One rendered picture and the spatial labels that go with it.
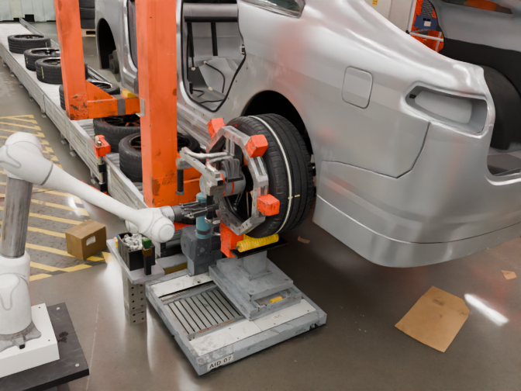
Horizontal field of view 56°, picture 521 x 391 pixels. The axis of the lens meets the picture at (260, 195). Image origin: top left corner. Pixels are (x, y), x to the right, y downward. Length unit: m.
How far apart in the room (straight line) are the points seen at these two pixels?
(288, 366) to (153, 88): 1.64
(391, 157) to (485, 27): 2.00
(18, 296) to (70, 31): 2.77
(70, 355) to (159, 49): 1.54
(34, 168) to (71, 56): 2.62
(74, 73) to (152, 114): 1.94
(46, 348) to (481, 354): 2.28
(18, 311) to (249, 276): 1.27
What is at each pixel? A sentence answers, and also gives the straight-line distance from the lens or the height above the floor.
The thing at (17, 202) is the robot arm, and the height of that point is 0.94.
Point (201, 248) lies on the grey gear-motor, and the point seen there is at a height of 0.33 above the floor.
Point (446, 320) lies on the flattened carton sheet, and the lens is 3.29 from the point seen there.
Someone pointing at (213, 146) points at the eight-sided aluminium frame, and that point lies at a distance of 2.69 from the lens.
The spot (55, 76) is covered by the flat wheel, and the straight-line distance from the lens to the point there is 7.08.
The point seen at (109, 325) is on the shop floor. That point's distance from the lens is 2.98.
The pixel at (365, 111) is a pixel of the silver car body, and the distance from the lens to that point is 2.08.
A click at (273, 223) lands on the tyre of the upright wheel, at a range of 2.47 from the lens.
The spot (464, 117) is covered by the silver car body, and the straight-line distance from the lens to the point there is 2.09.
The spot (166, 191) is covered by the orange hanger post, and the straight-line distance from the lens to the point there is 2.94.
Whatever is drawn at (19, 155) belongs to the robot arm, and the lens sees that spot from 2.04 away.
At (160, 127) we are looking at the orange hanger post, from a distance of 2.79.
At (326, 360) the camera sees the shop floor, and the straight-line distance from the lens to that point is 2.80.
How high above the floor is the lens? 1.92
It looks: 26 degrees down
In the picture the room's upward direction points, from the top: 4 degrees clockwise
